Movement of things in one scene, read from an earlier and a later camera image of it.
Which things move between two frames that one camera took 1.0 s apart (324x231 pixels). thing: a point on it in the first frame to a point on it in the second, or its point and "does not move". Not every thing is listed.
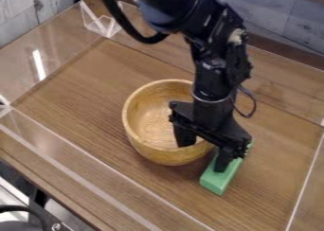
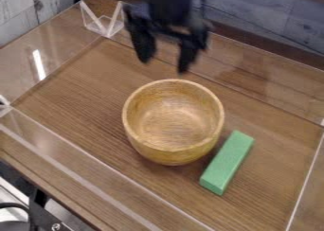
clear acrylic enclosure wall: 86,93 does not move
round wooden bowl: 149,128 does not move
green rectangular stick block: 217,181 does not move
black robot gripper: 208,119 to 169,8
